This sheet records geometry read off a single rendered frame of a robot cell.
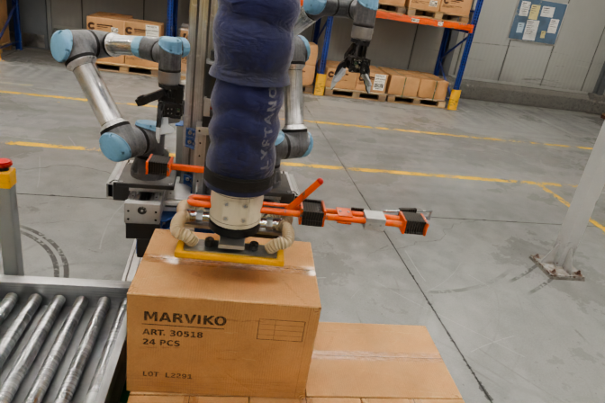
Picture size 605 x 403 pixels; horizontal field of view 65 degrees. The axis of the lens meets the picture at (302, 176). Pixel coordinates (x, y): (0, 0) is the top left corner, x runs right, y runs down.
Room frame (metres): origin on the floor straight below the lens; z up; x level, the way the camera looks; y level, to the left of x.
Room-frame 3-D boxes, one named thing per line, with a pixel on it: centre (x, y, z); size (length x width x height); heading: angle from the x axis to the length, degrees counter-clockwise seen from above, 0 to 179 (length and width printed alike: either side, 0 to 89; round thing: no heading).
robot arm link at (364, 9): (1.78, -0.13, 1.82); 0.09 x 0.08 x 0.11; 39
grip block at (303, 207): (1.41, -0.05, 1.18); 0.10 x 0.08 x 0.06; 7
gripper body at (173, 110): (1.61, 0.50, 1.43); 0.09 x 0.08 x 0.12; 97
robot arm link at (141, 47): (1.66, 0.59, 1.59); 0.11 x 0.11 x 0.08; 65
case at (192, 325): (1.39, 0.20, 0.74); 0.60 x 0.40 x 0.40; 98
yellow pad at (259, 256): (1.29, 0.19, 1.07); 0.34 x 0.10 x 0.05; 97
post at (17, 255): (1.72, 1.21, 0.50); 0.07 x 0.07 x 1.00; 10
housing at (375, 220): (1.44, -0.26, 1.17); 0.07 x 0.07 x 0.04; 7
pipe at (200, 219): (1.38, 0.20, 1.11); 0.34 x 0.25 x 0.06; 97
